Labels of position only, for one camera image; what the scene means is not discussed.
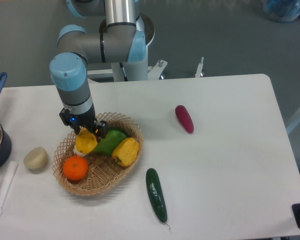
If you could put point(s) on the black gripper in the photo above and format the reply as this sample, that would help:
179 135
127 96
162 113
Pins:
86 120

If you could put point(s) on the yellow mango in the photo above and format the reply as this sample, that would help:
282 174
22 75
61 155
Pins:
85 141

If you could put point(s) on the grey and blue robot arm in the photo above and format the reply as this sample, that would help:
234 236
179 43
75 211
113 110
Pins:
123 45

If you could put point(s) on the woven wicker basket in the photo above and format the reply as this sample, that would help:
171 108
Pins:
103 173

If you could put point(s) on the green bok choy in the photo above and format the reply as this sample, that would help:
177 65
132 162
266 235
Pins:
106 146

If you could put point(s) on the orange mandarin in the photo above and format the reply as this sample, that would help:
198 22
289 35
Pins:
75 168

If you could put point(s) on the yellow bell pepper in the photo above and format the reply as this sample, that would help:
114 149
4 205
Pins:
126 152

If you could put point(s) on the beige potato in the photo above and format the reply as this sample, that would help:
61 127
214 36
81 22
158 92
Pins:
36 158

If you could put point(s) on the dark green cucumber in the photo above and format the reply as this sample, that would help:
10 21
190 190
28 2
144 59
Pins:
156 196

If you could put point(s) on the purple sweet potato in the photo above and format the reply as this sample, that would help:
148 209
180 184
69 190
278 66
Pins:
184 118

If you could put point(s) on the white rolled cloth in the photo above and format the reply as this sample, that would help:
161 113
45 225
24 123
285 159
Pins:
7 180

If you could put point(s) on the blue plastic bag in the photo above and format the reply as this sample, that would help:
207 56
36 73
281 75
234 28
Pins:
282 11

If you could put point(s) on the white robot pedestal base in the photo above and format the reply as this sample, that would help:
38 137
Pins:
134 71

